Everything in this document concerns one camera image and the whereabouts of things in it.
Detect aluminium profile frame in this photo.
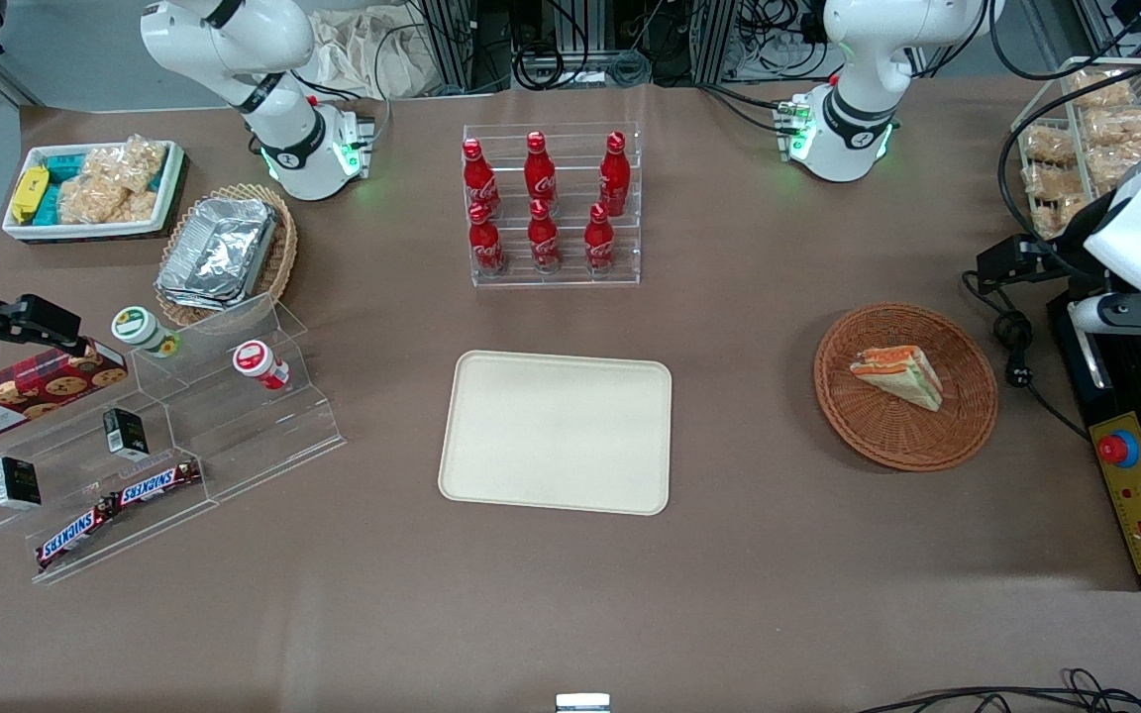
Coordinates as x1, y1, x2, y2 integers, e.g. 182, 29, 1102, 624
420, 0, 514, 97

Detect red cola bottle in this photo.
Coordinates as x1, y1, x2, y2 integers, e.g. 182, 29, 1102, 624
524, 130, 559, 212
584, 202, 617, 272
598, 130, 631, 217
467, 201, 507, 276
527, 198, 563, 274
461, 137, 502, 221

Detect rice cracker snack bag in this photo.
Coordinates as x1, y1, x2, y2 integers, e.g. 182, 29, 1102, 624
1086, 144, 1141, 191
1024, 127, 1077, 167
1069, 69, 1136, 108
1024, 163, 1087, 204

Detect Snickers chocolate bar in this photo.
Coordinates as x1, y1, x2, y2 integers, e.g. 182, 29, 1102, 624
35, 500, 121, 572
113, 458, 204, 509

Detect clear acrylic bottle rack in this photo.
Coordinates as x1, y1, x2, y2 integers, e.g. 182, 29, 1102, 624
462, 121, 643, 289

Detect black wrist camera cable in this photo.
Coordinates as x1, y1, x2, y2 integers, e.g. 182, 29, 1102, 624
996, 57, 1141, 244

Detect white rectangular snack bin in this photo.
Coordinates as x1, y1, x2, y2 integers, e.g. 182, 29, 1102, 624
2, 140, 187, 244

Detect clear acrylic stepped display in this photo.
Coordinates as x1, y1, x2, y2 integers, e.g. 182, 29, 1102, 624
0, 293, 349, 585

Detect green lid small cup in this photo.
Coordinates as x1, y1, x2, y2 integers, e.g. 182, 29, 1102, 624
112, 306, 182, 358

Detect triangular sandwich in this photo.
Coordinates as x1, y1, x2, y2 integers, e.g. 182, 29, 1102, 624
849, 345, 944, 413

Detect round brown wicker basket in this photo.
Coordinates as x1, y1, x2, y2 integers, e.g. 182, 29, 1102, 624
813, 302, 999, 472

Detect yellow snack pack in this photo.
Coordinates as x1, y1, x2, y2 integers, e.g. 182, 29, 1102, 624
11, 165, 50, 225

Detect black floor cables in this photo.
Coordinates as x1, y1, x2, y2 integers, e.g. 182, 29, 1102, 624
858, 668, 1141, 713

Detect black cable bundle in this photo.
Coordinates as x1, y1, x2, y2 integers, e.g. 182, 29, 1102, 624
511, 0, 653, 92

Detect white wire rack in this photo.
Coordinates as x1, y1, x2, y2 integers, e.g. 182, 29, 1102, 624
1011, 56, 1141, 239

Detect black equipment base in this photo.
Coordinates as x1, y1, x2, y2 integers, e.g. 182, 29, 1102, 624
1046, 277, 1141, 592

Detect stacked aluminium foil containers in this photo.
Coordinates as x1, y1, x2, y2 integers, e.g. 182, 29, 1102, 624
156, 197, 279, 312

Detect beige cloth bag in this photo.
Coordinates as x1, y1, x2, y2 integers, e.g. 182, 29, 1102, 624
308, 8, 433, 100

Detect black power cable with plug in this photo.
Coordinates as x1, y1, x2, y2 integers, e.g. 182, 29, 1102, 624
962, 269, 1091, 442

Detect red lid small cup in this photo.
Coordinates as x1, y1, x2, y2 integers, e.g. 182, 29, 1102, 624
233, 340, 290, 390

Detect cream rectangular plastic tray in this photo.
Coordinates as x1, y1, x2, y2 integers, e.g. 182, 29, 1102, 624
437, 349, 674, 517

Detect small black box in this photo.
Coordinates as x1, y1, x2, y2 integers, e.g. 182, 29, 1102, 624
102, 407, 150, 461
0, 457, 43, 511

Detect oval light wicker basket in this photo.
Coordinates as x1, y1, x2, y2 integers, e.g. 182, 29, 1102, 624
155, 182, 299, 328

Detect red tartan cookie box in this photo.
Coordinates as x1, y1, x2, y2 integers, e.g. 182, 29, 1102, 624
0, 339, 129, 447

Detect clear rice cracker bag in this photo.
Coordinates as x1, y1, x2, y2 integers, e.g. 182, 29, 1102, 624
105, 134, 168, 194
56, 158, 160, 227

